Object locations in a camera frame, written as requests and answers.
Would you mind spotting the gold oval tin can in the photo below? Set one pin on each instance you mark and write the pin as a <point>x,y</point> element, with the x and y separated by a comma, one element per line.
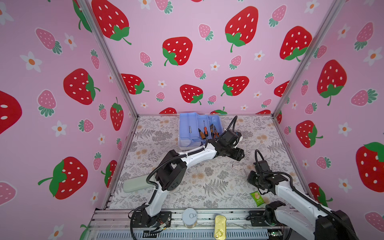
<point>220,228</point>

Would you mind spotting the aluminium front rail frame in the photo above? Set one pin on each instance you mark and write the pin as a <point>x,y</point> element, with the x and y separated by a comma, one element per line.
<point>115,225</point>

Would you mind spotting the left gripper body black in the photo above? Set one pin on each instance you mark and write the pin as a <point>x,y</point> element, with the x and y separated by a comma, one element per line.
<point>232,152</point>

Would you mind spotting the white pink blue tool box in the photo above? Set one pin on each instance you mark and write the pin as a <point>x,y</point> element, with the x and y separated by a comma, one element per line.
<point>195,130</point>

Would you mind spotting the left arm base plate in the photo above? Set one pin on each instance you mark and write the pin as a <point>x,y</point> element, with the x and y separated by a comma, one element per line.
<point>141,219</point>

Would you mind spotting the orange black combination pliers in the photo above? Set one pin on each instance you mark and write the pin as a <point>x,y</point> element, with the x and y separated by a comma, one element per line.
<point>214,132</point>

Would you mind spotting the round silver tin can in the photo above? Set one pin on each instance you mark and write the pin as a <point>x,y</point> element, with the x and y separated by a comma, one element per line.
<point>190,218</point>

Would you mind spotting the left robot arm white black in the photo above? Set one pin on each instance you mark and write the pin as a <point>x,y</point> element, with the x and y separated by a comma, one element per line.
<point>168,175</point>

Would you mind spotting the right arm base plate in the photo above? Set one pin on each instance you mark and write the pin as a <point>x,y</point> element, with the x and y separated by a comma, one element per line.
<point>258,218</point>

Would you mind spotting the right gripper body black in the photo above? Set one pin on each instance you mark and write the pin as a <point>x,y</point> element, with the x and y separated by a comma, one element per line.
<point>254,179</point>

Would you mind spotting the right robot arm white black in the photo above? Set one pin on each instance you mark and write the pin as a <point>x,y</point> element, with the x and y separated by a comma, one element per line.
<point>297,211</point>

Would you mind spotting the green snack packet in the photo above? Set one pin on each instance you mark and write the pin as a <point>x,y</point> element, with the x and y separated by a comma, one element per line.
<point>257,197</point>

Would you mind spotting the small orange screwdriver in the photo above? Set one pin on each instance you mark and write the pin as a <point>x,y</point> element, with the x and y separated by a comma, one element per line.
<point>205,130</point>

